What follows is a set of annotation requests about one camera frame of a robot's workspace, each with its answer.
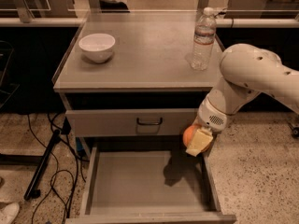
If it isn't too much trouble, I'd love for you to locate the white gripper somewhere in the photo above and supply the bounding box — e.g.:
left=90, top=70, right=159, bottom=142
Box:
left=185, top=96, right=229, bottom=158

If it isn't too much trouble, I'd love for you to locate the white shoe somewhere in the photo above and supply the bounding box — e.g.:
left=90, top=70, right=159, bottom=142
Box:
left=0, top=203, right=20, bottom=224

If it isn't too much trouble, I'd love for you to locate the black metal stand leg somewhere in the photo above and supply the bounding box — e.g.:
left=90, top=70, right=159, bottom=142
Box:
left=23, top=130, right=60, bottom=201

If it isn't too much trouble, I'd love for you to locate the orange fruit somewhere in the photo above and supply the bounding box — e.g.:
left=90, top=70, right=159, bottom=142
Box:
left=182, top=123, right=213, bottom=154

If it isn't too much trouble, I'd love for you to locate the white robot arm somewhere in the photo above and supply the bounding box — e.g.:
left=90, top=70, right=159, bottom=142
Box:
left=183, top=44, right=299, bottom=157

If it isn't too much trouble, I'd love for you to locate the black floor cable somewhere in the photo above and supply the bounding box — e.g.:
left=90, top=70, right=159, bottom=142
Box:
left=26, top=112, right=88, bottom=224

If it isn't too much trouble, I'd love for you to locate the grey drawer cabinet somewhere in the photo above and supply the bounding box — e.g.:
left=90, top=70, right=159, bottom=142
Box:
left=51, top=10, right=245, bottom=151

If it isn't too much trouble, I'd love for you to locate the open grey middle drawer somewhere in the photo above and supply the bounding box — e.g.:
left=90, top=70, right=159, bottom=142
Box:
left=65, top=144, right=236, bottom=224

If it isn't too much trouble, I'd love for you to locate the grey top drawer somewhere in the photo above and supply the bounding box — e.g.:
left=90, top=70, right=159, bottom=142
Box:
left=66, top=108, right=197, bottom=137

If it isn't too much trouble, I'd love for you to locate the white ceramic bowl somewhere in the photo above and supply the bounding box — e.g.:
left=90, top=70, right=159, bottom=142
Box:
left=78, top=34, right=116, bottom=63

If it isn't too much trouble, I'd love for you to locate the clear plastic water bottle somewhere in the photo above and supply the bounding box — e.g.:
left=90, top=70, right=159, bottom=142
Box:
left=191, top=7, right=217, bottom=71

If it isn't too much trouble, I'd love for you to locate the white counter rail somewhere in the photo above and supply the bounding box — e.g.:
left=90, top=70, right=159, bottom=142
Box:
left=0, top=18, right=299, bottom=28

